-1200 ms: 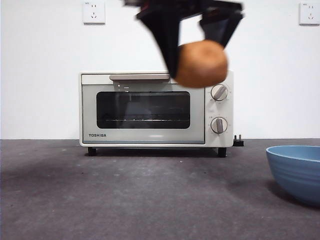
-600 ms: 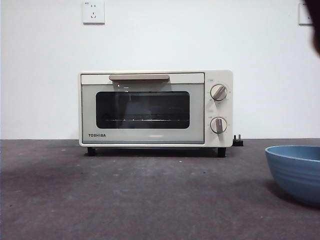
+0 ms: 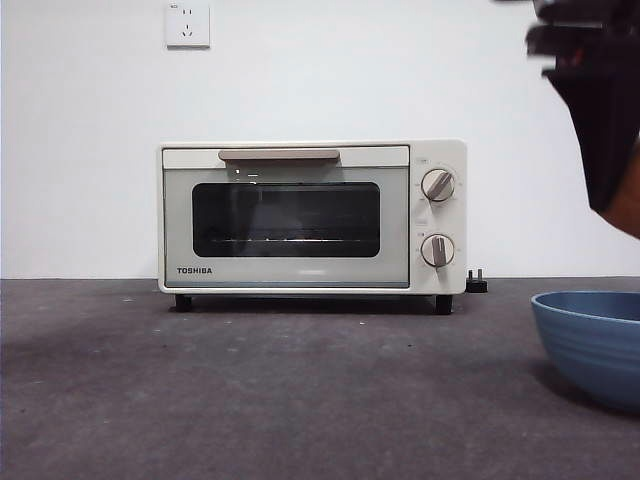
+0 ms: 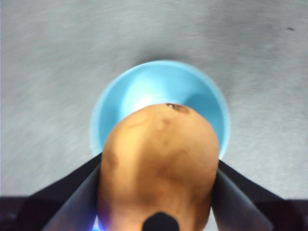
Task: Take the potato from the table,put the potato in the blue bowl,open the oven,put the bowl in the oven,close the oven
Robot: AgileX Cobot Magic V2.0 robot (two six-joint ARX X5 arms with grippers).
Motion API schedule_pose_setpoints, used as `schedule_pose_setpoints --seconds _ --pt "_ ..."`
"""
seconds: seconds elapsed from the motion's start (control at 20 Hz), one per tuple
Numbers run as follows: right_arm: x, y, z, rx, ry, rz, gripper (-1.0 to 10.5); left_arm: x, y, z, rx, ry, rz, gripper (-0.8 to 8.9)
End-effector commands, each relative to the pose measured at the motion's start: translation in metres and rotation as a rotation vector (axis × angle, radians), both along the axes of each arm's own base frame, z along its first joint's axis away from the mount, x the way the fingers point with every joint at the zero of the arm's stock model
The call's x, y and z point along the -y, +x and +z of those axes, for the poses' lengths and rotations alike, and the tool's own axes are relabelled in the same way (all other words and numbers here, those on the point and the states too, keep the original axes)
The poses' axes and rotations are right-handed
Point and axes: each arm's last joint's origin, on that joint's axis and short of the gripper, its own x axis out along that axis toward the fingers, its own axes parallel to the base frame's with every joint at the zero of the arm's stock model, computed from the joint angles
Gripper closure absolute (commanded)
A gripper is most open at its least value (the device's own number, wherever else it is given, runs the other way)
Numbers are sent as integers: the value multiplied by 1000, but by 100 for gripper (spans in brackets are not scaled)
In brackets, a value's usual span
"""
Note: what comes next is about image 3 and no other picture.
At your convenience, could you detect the metal wire oven rack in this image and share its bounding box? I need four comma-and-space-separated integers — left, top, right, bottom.
207, 236, 364, 247

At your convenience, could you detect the beige oven temperature knob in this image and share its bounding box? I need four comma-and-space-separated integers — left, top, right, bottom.
420, 168, 457, 203

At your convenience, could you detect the beige oven timer knob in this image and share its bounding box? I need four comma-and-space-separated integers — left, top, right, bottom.
420, 233, 456, 274

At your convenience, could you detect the glass oven door beige handle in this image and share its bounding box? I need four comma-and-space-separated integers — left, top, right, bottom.
160, 145, 411, 290

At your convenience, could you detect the blue bowl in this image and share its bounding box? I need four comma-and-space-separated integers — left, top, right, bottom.
530, 291, 640, 414

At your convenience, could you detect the cream Toshiba toaster oven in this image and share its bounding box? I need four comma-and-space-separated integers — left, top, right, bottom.
157, 138, 469, 316

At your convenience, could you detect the white wall socket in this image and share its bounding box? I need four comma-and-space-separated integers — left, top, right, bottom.
166, 1, 211, 50

